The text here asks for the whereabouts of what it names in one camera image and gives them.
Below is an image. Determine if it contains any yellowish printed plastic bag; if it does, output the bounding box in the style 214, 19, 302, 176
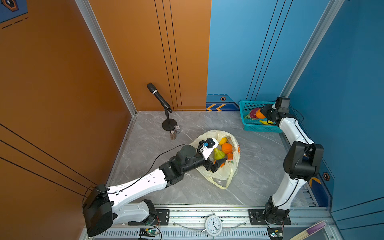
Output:
190, 130, 241, 190

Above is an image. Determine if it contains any pink dragon fruit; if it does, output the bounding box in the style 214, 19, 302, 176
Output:
244, 108, 260, 120

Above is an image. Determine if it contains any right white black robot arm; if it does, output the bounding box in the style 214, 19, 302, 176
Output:
261, 97, 324, 225

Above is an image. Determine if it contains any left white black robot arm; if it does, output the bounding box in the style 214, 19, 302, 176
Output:
82, 143, 228, 237

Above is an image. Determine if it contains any green pear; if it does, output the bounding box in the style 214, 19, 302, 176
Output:
214, 148, 226, 161

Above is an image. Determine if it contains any yellow banana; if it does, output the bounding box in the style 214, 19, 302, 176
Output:
259, 120, 275, 126

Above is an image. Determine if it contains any teal plastic basket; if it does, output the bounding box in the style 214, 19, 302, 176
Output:
240, 101, 283, 133

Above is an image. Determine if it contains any yellow lemon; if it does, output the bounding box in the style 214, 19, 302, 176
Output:
219, 137, 228, 146

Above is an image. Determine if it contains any brown small jar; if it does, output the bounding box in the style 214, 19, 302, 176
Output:
170, 130, 177, 140

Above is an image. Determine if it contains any clear small jar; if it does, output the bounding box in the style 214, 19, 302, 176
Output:
174, 125, 181, 134

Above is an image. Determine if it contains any black microphone on stand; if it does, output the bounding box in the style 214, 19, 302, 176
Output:
147, 83, 177, 131

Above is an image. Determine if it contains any white analog clock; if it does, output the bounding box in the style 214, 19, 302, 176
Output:
205, 215, 223, 237

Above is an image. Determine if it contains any circuit board right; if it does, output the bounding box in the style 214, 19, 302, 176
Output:
267, 228, 284, 240

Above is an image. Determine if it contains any green circuit board left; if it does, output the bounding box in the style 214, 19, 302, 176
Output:
138, 228, 161, 240

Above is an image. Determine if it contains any purple beige booklet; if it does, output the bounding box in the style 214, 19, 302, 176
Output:
291, 221, 327, 240

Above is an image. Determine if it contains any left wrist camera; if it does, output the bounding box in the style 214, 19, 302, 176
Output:
198, 138, 219, 160

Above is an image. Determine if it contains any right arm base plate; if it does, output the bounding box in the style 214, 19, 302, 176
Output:
248, 209, 292, 226

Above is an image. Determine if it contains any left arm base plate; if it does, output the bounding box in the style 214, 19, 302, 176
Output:
128, 209, 170, 226

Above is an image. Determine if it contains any aluminium front rail frame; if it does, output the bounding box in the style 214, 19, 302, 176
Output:
93, 205, 343, 240

